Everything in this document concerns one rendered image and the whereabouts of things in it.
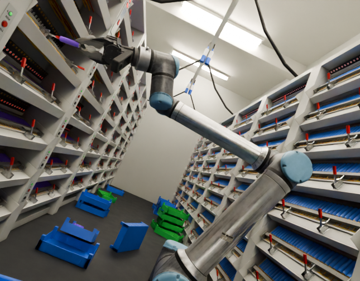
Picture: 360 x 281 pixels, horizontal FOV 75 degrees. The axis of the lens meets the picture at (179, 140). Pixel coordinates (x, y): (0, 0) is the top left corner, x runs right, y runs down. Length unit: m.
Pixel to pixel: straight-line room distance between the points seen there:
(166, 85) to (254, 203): 0.54
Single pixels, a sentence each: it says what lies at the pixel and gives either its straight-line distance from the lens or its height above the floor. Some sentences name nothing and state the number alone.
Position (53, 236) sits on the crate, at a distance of 1.79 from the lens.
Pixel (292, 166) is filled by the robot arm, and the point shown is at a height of 0.86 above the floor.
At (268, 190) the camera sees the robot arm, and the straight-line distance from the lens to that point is 0.90.
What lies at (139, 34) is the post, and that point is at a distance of 2.34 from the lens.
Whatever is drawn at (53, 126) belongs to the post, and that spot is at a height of 0.65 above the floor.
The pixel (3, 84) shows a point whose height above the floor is 0.71.
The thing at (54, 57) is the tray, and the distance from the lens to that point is 1.14.
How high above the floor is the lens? 0.67
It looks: 8 degrees up
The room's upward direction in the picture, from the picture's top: 24 degrees clockwise
